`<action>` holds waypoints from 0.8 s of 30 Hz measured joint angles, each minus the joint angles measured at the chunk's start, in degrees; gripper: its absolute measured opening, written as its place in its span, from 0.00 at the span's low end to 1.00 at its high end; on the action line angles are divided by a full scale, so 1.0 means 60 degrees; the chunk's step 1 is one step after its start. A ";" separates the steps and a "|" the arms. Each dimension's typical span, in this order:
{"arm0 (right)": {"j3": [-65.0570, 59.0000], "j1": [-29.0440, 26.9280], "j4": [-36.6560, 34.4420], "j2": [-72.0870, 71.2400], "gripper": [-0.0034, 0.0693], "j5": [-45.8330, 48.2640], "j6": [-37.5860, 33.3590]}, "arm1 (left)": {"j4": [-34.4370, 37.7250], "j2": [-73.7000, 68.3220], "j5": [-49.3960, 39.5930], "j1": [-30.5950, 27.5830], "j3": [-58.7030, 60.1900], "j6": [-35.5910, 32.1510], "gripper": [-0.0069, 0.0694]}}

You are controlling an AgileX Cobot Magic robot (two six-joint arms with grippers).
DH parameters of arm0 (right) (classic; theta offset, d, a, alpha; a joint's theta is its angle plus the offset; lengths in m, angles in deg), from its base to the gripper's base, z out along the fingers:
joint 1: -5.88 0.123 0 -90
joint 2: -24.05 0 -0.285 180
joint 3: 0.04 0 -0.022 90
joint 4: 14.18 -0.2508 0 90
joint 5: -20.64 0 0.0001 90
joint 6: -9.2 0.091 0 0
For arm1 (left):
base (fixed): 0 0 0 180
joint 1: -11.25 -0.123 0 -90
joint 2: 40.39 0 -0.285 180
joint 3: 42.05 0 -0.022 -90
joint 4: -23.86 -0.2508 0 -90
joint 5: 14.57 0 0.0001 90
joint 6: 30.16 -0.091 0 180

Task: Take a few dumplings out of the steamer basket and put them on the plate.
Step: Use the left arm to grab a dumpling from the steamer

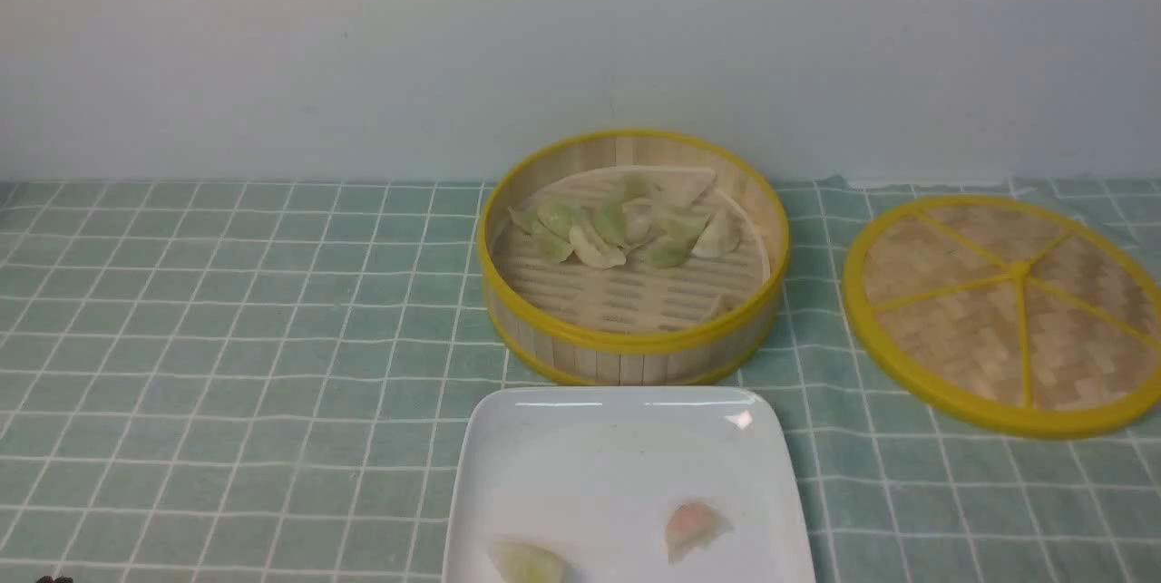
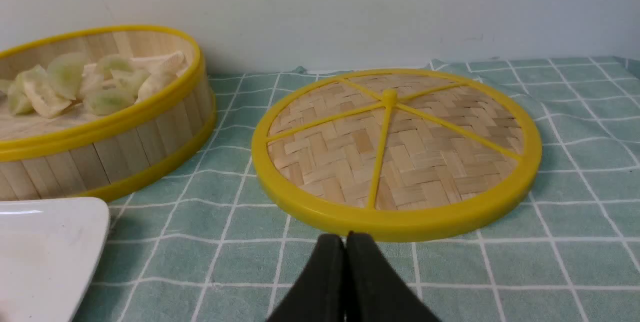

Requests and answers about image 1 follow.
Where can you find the round bamboo steamer basket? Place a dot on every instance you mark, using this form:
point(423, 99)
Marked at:
point(701, 354)

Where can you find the green dumpling in steamer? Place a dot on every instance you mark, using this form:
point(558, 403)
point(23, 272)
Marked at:
point(548, 223)
point(610, 223)
point(635, 186)

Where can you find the round bamboo steamer lid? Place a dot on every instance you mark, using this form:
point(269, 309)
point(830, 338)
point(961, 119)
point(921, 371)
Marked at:
point(1006, 315)

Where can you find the green dumpling on plate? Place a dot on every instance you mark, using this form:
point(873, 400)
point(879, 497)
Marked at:
point(517, 561)

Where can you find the pale dumpling right in steamer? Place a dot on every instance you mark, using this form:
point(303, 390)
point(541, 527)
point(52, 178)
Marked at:
point(721, 236)

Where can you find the pale dumpling front in steamer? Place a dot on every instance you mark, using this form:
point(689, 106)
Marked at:
point(593, 251)

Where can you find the green checkered tablecloth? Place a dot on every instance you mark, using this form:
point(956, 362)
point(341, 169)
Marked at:
point(269, 381)

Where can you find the green dumpling left in steamer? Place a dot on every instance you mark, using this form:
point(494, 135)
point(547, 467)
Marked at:
point(548, 223)

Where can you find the white square plate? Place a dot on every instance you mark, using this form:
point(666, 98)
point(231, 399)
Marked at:
point(594, 472)

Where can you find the green dumpling front right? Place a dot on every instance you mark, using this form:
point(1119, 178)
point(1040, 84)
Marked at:
point(669, 251)

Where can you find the pale dumpling in steamer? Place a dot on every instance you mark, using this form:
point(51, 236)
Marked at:
point(721, 236)
point(593, 251)

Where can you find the green dumpling centre in steamer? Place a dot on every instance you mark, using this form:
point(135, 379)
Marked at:
point(610, 223)

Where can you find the green dumpling back in steamer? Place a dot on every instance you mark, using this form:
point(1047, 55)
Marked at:
point(635, 186)

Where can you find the pink dumpling on plate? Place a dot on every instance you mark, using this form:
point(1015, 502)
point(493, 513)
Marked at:
point(693, 524)

